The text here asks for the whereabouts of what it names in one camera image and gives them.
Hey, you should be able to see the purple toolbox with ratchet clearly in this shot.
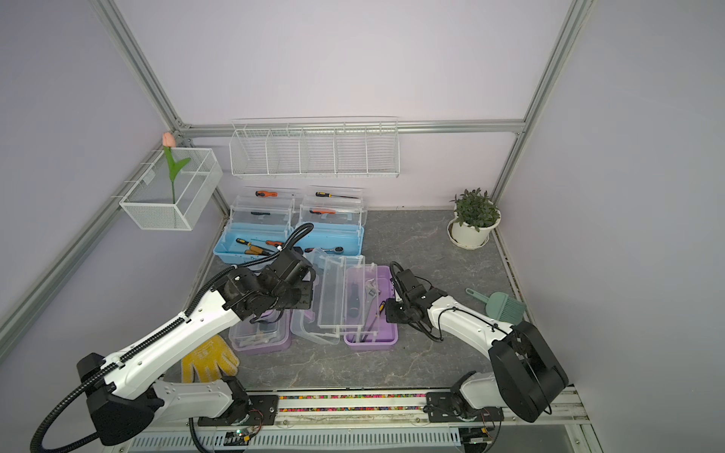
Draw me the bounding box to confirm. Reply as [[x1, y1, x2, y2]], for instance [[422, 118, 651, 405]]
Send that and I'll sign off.
[[228, 311, 292, 356]]

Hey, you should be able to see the purple toolbox with wrench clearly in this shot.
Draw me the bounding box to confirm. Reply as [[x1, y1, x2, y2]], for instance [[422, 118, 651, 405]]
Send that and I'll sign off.
[[290, 249, 398, 352]]

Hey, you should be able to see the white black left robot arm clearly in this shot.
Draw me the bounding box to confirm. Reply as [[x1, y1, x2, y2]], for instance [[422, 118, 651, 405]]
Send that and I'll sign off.
[[29, 222, 316, 452]]

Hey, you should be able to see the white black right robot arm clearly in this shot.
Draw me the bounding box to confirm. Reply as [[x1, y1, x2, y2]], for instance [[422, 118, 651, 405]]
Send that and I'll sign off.
[[384, 262, 569, 423]]

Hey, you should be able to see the small yellow black screwdriver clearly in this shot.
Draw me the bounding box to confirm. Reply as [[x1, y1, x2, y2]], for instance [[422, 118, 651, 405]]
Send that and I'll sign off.
[[368, 300, 386, 334]]

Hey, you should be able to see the silver adjustable wrench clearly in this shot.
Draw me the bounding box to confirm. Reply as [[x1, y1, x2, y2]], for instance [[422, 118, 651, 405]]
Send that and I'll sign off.
[[364, 279, 379, 299]]

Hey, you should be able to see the left light blue toolbox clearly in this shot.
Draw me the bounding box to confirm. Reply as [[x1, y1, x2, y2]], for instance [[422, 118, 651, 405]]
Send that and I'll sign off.
[[213, 186, 296, 264]]

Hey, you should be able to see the light blue toolbox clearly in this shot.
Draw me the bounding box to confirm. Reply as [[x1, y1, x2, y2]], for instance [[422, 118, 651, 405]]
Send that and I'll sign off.
[[298, 185, 367, 256], [213, 186, 296, 264]]

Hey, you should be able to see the yellow work glove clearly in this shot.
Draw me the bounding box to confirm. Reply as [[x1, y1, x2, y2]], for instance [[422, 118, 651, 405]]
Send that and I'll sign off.
[[181, 335, 240, 383]]

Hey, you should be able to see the green dustpan brush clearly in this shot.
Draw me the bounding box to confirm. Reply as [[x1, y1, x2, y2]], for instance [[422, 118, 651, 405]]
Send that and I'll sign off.
[[466, 288, 527, 325]]

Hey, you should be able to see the white potted green plant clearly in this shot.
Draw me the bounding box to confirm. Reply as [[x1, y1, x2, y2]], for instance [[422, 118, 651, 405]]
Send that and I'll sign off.
[[447, 188, 501, 250]]

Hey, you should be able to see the middle light blue toolbox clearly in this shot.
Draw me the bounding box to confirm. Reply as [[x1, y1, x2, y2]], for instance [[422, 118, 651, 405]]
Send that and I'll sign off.
[[298, 185, 367, 256]]

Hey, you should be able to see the yellow black screwdriver in lid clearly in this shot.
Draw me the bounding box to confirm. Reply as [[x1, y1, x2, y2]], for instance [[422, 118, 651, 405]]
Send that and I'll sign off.
[[315, 192, 360, 199]]

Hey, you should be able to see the pink artificial tulip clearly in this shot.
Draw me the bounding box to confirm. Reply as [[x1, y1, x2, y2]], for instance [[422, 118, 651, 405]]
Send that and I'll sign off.
[[162, 132, 191, 204]]

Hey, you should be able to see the yellow handled screwdriver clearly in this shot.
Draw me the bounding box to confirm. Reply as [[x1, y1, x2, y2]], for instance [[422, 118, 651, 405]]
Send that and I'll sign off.
[[235, 238, 274, 256]]

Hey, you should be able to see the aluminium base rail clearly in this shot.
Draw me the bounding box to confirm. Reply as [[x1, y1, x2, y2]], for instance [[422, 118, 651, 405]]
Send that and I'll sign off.
[[101, 387, 602, 453]]

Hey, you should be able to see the white mesh wall basket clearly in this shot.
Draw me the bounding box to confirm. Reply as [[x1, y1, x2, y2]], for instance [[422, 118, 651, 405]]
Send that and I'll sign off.
[[119, 147, 223, 231]]

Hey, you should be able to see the white wire wall shelf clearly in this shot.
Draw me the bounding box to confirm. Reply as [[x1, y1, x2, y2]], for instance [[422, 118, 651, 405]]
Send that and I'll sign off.
[[230, 116, 400, 177]]

